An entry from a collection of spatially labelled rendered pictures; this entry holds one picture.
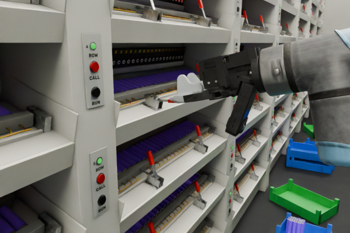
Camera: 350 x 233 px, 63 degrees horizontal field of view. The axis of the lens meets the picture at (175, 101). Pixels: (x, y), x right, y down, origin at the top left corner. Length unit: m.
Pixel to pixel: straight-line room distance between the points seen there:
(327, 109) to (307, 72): 0.07
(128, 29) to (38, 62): 0.17
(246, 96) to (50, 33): 0.35
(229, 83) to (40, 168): 0.36
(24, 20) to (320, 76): 0.44
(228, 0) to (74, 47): 0.70
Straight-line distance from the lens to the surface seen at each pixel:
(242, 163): 1.41
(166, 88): 0.81
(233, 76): 0.57
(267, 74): 0.52
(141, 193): 0.72
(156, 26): 0.65
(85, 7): 0.50
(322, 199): 1.92
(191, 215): 1.01
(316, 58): 0.51
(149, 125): 0.65
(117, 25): 0.55
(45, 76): 0.52
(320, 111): 0.51
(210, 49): 1.09
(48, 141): 0.49
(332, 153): 0.51
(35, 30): 0.45
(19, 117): 0.51
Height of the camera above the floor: 0.91
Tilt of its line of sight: 12 degrees down
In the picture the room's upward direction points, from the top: straight up
